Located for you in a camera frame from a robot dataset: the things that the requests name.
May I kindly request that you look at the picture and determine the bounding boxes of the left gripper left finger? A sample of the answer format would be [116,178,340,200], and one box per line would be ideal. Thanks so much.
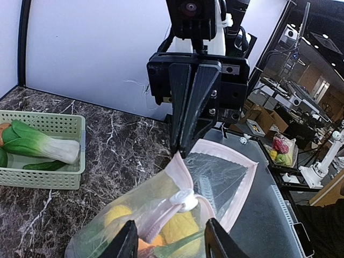
[99,220,139,258]

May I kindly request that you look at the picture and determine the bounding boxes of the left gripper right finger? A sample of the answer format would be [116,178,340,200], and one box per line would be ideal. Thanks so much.
[204,218,249,258]

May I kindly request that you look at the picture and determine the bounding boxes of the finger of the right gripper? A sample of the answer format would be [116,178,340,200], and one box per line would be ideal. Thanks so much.
[178,63,221,158]
[169,63,191,155]

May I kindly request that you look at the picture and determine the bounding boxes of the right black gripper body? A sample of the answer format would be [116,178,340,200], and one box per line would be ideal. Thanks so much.
[147,52,249,123]

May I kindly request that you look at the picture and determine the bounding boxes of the yellow corn toy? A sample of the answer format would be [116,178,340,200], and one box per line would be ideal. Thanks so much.
[104,205,201,257]

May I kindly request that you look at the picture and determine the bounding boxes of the clear zip top bag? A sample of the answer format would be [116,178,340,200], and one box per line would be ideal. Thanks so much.
[64,139,258,257]

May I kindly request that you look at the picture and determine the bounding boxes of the pale green plastic basket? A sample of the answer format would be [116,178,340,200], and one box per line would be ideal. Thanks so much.
[1,110,86,190]

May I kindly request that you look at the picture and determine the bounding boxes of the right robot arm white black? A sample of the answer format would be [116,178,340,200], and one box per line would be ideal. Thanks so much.
[147,0,250,157]

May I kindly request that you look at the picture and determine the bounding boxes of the dark green small cucumber toy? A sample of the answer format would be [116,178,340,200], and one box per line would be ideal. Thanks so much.
[23,160,67,171]

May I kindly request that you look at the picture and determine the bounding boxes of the bok choy toy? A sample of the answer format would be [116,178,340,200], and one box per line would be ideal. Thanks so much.
[2,120,81,164]

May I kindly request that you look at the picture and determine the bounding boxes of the dark green avocado toy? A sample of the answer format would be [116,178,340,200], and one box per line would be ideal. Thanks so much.
[0,148,8,168]

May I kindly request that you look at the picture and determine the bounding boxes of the brown potato toy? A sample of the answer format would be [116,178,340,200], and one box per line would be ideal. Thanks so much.
[0,123,11,147]

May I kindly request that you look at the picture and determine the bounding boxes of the white slotted cable duct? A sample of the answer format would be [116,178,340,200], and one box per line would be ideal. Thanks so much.
[269,185,304,257]

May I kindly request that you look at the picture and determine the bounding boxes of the left black frame post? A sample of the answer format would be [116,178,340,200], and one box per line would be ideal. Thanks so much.
[17,0,32,87]

